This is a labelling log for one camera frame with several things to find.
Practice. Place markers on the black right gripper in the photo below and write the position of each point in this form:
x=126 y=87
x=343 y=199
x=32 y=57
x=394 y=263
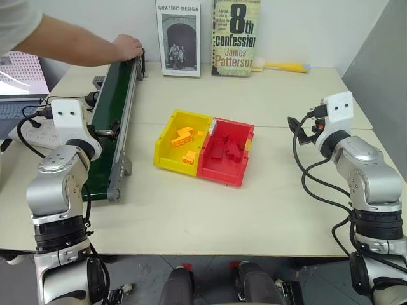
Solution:
x=316 y=122

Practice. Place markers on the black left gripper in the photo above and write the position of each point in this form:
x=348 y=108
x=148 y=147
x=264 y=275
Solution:
x=91 y=128

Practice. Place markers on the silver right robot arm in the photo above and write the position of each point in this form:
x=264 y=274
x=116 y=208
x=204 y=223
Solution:
x=369 y=171

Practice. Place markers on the person's bare forearm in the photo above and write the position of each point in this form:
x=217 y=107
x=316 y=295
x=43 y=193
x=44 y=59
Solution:
x=66 y=46

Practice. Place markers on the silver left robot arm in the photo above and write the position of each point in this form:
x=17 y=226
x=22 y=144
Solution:
x=54 y=187

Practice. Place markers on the green conveyor belt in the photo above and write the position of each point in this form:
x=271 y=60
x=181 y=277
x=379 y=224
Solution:
x=111 y=111

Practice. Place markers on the person's bare hand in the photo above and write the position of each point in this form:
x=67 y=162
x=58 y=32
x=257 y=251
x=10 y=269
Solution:
x=128 y=47

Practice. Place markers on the grey toy brick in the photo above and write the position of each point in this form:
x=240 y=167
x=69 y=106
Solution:
x=98 y=81

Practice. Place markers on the red toy block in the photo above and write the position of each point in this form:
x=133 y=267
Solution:
x=234 y=149
x=218 y=148

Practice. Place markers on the white power strip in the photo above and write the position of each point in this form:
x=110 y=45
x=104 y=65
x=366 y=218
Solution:
x=41 y=135

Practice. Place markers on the large orange toy block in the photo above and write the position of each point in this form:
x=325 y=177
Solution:
x=182 y=137

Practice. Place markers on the yellow plastic bin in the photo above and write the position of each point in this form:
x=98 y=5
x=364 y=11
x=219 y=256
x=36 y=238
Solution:
x=178 y=159

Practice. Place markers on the small orange toy block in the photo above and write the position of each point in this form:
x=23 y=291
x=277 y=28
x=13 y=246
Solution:
x=189 y=157

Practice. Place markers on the red plastic bin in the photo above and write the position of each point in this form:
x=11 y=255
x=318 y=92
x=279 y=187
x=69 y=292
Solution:
x=222 y=171

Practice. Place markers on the grey laptop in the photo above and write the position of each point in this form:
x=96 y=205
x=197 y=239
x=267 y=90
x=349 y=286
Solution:
x=16 y=95

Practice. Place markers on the graphic design book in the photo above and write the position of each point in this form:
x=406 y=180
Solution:
x=178 y=41

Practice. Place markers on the white shirt sleeve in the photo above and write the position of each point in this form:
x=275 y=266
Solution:
x=16 y=22

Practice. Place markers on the dark rounded shape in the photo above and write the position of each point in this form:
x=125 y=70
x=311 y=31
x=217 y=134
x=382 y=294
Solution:
x=259 y=284
x=176 y=286

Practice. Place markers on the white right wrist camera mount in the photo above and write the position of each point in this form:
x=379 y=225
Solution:
x=337 y=109

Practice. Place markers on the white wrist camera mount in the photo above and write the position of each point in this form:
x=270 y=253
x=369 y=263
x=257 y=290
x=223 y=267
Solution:
x=67 y=114
x=337 y=109

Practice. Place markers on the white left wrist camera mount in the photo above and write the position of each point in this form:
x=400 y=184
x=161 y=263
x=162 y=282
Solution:
x=67 y=114

